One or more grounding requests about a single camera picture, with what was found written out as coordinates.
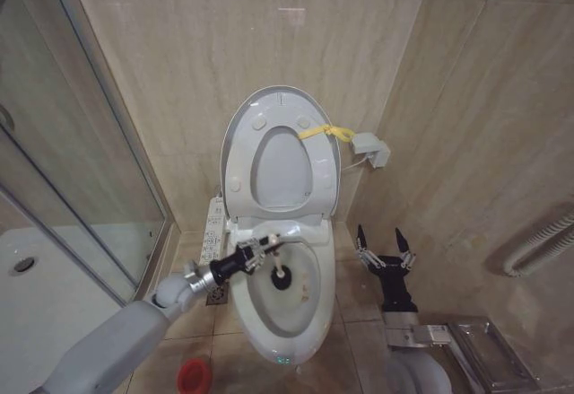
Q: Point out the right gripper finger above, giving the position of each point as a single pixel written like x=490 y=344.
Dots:
x=364 y=246
x=403 y=246

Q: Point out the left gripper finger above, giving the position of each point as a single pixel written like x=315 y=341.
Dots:
x=255 y=242
x=262 y=260

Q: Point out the toilet brush with black head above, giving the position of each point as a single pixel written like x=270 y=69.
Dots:
x=281 y=277

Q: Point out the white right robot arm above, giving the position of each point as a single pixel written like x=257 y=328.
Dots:
x=417 y=367

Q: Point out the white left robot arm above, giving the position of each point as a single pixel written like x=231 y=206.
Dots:
x=112 y=335

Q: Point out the toilet control panel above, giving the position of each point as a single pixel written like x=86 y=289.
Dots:
x=213 y=232

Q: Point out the white toilet bowl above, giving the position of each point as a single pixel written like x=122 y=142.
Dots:
x=314 y=277

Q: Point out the white toilet seat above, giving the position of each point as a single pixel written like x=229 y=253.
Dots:
x=323 y=174

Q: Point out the white toilet lid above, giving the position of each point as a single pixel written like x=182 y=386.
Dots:
x=242 y=142

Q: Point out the red brush holder cup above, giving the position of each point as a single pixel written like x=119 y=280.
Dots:
x=194 y=362

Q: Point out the metal floor drain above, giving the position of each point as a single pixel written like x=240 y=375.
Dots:
x=218 y=294

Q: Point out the white shower tray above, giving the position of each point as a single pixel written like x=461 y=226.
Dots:
x=40 y=313

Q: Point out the round shower drain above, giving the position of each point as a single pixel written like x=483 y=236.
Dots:
x=23 y=264

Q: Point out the grey wall socket box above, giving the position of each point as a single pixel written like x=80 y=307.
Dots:
x=370 y=146

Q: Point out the glass shower enclosure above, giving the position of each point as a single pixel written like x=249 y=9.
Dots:
x=67 y=133

